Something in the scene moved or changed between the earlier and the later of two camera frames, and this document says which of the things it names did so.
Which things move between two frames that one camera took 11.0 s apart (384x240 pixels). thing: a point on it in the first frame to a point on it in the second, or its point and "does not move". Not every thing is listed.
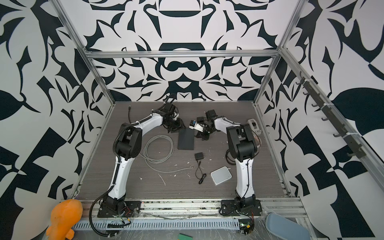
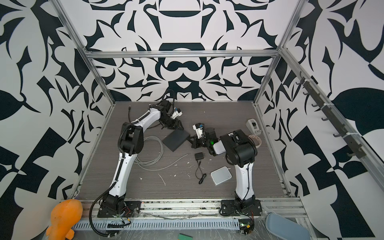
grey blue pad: (285, 229) does not move
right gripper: (202, 135) to (195, 142)
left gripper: (181, 125) does not move
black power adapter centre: (199, 174) does not move
